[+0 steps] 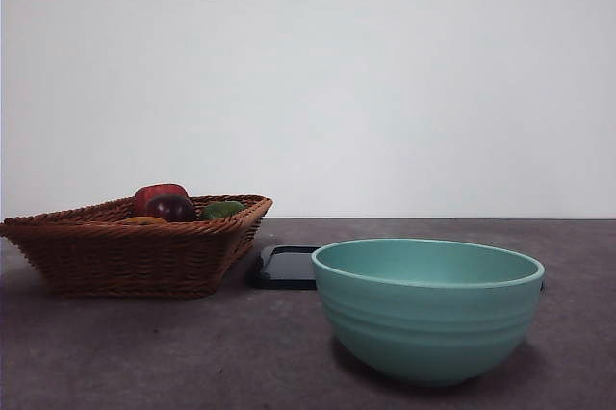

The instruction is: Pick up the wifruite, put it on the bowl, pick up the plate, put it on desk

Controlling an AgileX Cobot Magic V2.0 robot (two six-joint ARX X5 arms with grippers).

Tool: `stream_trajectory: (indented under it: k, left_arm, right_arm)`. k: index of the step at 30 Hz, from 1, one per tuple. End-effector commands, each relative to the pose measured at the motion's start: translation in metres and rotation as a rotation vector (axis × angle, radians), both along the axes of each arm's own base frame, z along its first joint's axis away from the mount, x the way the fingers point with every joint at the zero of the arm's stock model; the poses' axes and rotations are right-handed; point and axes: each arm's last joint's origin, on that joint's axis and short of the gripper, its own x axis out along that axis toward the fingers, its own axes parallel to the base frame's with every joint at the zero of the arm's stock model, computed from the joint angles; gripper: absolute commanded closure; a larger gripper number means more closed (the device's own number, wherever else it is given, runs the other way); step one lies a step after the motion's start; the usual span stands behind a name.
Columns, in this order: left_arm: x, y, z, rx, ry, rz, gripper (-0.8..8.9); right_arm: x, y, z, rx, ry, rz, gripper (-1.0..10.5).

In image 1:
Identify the brown kiwi fruit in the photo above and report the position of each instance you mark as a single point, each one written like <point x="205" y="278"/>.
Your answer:
<point x="144" y="220"/>

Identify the teal ribbed bowl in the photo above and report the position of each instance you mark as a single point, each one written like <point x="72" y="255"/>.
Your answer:
<point x="428" y="323"/>

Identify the green lime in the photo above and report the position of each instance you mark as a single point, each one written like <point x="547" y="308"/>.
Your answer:
<point x="221" y="209"/>

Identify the dark green rectangular tray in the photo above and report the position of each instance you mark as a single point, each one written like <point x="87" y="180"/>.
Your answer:
<point x="284" y="268"/>

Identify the dark purple plum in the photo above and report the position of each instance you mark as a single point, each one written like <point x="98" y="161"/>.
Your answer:
<point x="171" y="209"/>

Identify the red apple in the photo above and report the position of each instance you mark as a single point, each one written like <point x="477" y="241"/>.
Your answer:
<point x="154" y="191"/>

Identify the brown wicker basket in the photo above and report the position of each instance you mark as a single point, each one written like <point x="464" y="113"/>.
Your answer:
<point x="130" y="261"/>

